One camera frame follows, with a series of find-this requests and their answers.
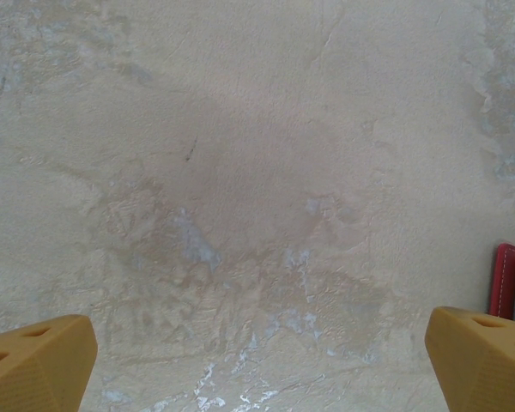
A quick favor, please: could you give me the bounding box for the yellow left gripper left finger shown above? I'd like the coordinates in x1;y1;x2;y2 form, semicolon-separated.
0;314;99;412

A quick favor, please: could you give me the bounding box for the red card holder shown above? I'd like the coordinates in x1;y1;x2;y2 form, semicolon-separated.
487;243;515;324

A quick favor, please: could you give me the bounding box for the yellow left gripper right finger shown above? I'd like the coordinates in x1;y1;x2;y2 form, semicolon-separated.
425;306;515;412

